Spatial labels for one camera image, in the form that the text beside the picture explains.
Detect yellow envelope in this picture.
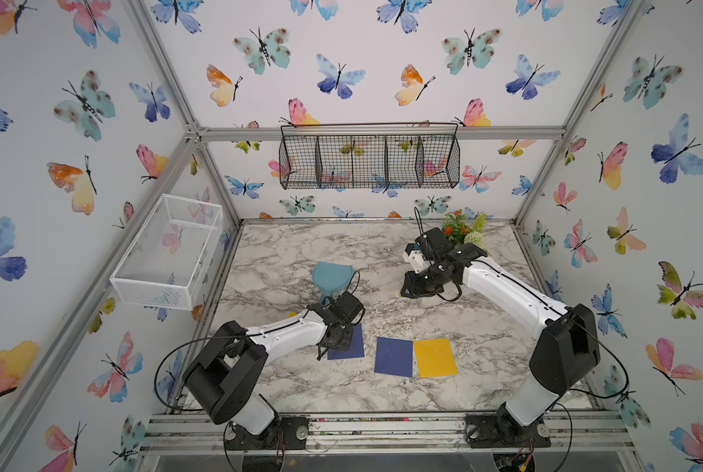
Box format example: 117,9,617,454
413,338,459,379

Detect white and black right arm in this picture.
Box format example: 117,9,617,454
402,228,601,430

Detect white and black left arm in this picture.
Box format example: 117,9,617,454
182,291,366,438

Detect artificial flowers in white pot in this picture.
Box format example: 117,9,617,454
442,208,487,250

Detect teal plastic scoop dish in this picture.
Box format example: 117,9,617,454
312,262,354,303

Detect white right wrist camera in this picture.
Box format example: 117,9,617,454
402,243,432,273

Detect black wire wall basket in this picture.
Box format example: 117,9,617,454
276,122,461,191

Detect white mesh wall basket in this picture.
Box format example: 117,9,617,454
109,194,223,310

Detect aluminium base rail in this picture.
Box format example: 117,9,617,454
141,410,635,455

